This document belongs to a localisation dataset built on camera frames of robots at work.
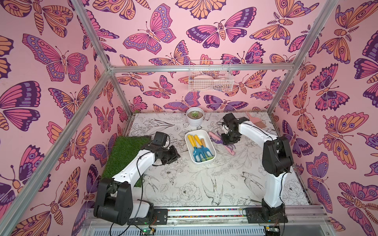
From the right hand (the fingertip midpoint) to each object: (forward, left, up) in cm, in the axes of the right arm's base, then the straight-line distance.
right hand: (223, 142), depth 95 cm
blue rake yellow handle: (-5, +17, -3) cm, 18 cm away
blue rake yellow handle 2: (-3, +12, -4) cm, 13 cm away
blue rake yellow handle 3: (+3, +19, -3) cm, 20 cm away
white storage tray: (-1, +9, 0) cm, 9 cm away
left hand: (-12, +26, +4) cm, 29 cm away
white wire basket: (+32, +9, +29) cm, 44 cm away
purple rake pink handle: (+7, +4, -4) cm, 9 cm away
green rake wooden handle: (+1, +13, -4) cm, 13 cm away
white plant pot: (+20, +18, +4) cm, 27 cm away
